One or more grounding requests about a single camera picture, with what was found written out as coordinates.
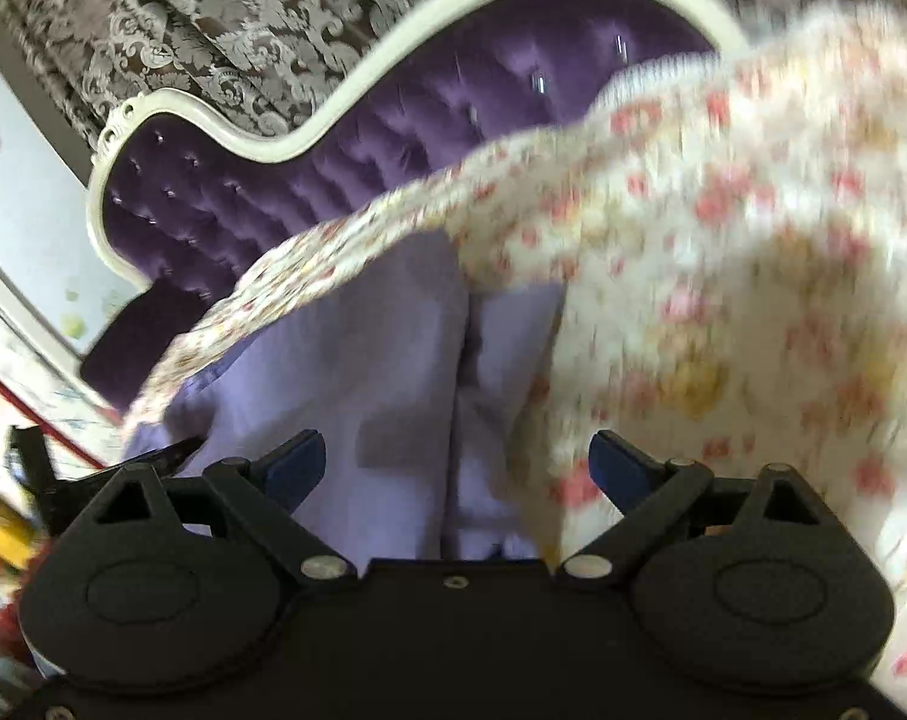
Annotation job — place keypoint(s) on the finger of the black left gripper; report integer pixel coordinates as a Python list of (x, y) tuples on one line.
[(59, 501)]

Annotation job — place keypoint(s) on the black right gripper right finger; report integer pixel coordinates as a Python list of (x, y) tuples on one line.
[(754, 579)]

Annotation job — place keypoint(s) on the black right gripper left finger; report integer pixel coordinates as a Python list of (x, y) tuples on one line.
[(160, 580)]

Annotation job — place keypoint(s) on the lavender purple cloth garment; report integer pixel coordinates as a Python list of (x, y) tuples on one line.
[(414, 381)]

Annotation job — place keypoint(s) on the purple tufted velvet headboard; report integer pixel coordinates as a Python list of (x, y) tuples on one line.
[(181, 201)]

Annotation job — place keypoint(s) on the floral quilted bedspread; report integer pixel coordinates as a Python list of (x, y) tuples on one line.
[(731, 238)]

